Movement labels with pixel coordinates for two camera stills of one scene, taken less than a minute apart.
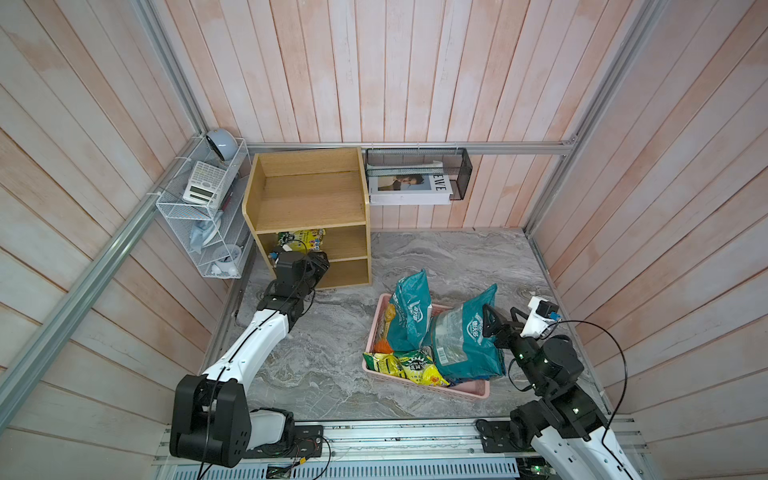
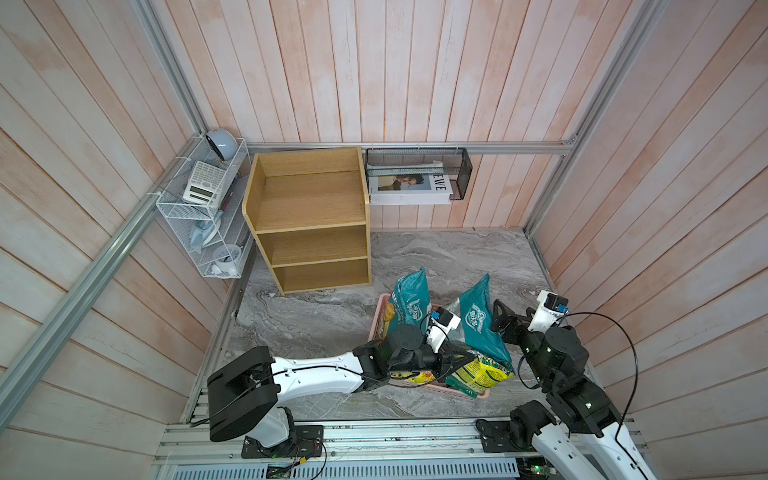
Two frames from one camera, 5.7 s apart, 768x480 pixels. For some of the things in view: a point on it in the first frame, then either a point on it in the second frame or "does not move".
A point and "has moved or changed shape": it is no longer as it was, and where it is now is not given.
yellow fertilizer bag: x=306 y=240 → x=477 y=376
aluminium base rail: x=445 y=449 does not move
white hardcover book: x=409 y=184 does not move
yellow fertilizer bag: x=385 y=362 has moved or changed shape
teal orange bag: x=407 y=318 does not move
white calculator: x=205 y=185 does not move
